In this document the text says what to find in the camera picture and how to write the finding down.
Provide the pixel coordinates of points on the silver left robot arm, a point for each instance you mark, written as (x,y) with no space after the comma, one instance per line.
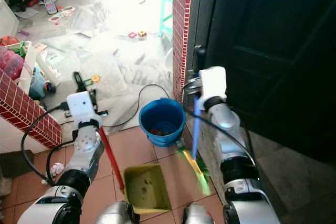
(86,150)

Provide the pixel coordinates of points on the crumpled white paper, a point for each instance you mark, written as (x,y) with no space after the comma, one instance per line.
(55,171)

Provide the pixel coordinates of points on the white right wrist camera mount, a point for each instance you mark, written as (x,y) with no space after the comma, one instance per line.
(213,85)

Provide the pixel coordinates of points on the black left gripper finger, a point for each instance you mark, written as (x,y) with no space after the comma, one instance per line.
(79,82)
(93,97)

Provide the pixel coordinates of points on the small red yellow toy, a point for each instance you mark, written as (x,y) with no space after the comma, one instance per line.
(142,34)

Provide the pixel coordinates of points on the blue plastic bucket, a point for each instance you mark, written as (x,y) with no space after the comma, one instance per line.
(163,128)

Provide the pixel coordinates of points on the silver robot left knee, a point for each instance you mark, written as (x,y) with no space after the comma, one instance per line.
(113,213)

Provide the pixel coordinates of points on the silver robot knee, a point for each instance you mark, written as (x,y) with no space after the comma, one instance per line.
(113,213)
(198,215)

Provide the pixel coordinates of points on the white cabinet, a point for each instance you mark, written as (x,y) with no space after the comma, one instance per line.
(8,20)

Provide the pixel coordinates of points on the dark door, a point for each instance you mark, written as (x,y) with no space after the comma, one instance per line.
(273,51)

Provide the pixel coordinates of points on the grey toy phone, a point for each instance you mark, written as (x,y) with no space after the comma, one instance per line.
(51,7)

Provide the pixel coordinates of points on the silver robot right knee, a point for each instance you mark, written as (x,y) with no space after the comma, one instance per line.
(198,215)

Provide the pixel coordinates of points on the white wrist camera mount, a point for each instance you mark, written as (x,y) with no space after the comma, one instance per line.
(213,85)
(82,108)

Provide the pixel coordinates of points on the green plastic stool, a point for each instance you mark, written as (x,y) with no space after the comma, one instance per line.
(167,3)

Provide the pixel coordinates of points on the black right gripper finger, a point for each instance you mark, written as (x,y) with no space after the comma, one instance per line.
(199,59)

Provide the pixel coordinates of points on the pink plastic bag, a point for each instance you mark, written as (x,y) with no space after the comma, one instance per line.
(12,65)

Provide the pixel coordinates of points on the dark grey block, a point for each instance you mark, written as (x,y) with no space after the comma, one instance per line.
(17,163)

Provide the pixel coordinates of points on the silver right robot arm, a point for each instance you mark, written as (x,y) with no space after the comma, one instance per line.
(228,124)

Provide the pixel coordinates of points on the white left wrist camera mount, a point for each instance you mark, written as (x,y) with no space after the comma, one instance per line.
(82,108)

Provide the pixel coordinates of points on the blue plastic toy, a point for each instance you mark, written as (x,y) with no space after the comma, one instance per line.
(39,85)

